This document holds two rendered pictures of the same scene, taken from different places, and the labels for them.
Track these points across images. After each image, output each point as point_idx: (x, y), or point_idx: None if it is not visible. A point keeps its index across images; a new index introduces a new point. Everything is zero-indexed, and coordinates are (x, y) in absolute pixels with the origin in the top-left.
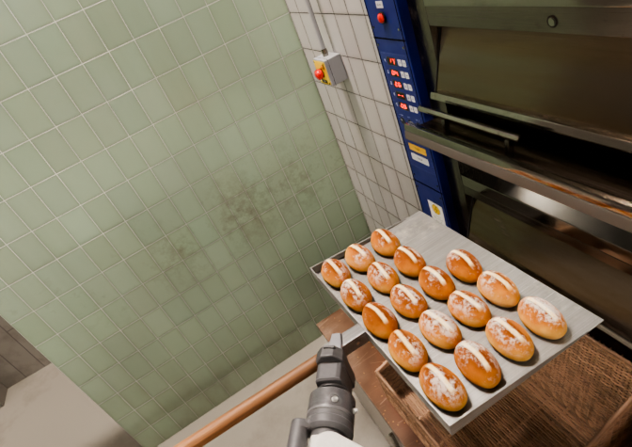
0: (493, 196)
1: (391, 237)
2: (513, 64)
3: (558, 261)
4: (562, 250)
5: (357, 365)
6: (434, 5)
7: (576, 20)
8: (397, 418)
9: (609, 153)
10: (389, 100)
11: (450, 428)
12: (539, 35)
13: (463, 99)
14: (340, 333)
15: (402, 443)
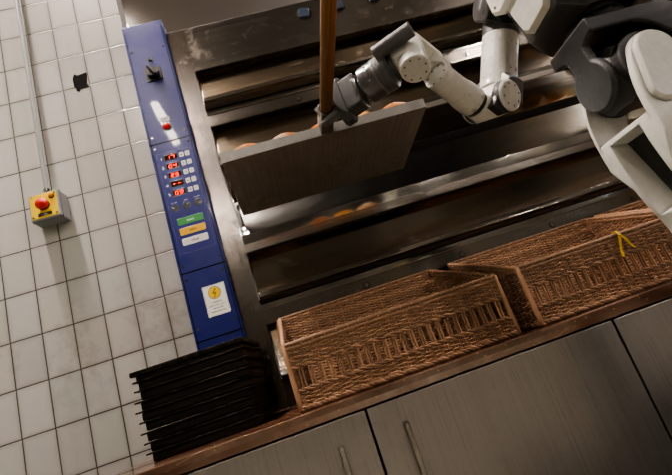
0: (277, 231)
1: None
2: (278, 128)
3: (340, 248)
4: (339, 240)
5: (220, 442)
6: (217, 112)
7: (309, 95)
8: (335, 401)
9: None
10: (147, 210)
11: (423, 100)
12: (287, 115)
13: None
14: (140, 470)
15: (369, 395)
